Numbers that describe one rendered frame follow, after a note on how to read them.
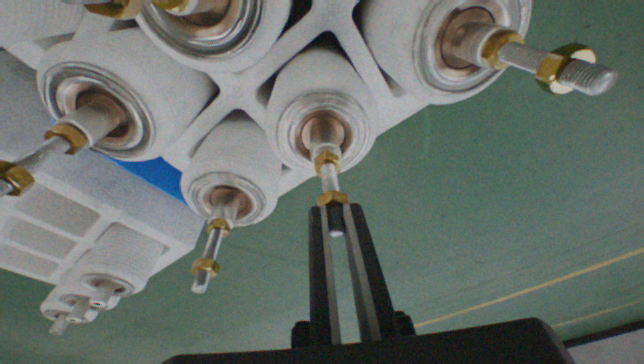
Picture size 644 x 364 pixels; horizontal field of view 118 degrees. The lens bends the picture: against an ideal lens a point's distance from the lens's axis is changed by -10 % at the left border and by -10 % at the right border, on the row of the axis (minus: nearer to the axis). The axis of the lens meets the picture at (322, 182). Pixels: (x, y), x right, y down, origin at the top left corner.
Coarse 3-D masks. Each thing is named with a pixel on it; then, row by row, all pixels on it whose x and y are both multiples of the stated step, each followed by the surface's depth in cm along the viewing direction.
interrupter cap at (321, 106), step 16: (304, 96) 15; (320, 96) 15; (336, 96) 15; (288, 112) 16; (304, 112) 16; (320, 112) 16; (336, 112) 16; (352, 112) 16; (288, 128) 17; (304, 128) 17; (336, 128) 17; (352, 128) 17; (368, 128) 17; (288, 144) 18; (304, 144) 18; (352, 144) 18; (288, 160) 19; (304, 160) 19; (352, 160) 19
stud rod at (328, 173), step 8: (328, 168) 14; (328, 176) 13; (336, 176) 14; (328, 184) 13; (336, 184) 13; (328, 208) 12; (336, 208) 11; (328, 216) 11; (336, 216) 11; (328, 224) 11; (336, 224) 11; (344, 224) 11; (336, 232) 11; (344, 232) 11
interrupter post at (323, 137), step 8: (320, 128) 17; (328, 128) 17; (312, 136) 17; (320, 136) 16; (328, 136) 16; (336, 136) 17; (312, 144) 16; (320, 144) 15; (328, 144) 15; (336, 144) 15; (312, 152) 15; (320, 152) 15; (336, 152) 15; (312, 160) 16
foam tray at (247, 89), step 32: (320, 0) 17; (352, 0) 18; (96, 32) 17; (288, 32) 19; (320, 32) 19; (352, 32) 19; (32, 64) 18; (256, 64) 20; (352, 64) 25; (224, 96) 22; (256, 96) 23; (384, 96) 23; (192, 128) 24; (384, 128) 26
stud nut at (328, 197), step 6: (330, 192) 12; (336, 192) 12; (342, 192) 12; (318, 198) 12; (324, 198) 12; (330, 198) 11; (336, 198) 11; (342, 198) 11; (318, 204) 12; (324, 204) 11; (330, 204) 11; (336, 204) 11; (342, 204) 11
